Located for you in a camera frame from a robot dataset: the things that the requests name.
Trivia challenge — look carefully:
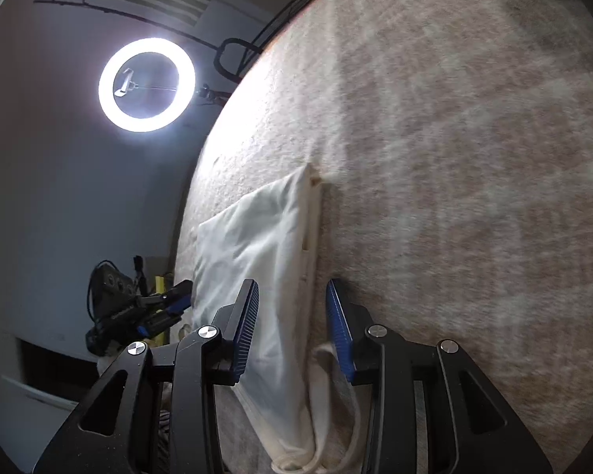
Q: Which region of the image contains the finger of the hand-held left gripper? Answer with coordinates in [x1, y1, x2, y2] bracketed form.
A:
[137, 308, 189, 340]
[161, 280, 195, 309]

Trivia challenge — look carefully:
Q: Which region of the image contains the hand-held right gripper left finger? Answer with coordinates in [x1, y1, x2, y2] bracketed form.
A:
[32, 279, 260, 474]

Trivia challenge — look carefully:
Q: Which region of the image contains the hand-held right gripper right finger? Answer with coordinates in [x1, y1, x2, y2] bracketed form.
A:
[325, 279, 554, 474]

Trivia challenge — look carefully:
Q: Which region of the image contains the white camisole top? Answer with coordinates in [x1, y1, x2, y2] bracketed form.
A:
[193, 163, 364, 472]

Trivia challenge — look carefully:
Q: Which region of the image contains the beige plaid blanket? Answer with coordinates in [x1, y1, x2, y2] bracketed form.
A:
[173, 0, 593, 474]

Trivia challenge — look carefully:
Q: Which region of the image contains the phone holder clip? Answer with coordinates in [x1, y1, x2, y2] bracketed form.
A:
[113, 68, 139, 98]

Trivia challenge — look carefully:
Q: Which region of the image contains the black ring light stand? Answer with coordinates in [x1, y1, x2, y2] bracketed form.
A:
[195, 84, 228, 107]

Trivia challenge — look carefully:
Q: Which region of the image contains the black metal bed frame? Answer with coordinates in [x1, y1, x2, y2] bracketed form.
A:
[213, 38, 260, 85]

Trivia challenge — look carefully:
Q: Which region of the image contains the white ring light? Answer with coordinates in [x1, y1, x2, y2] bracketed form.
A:
[98, 37, 197, 133]

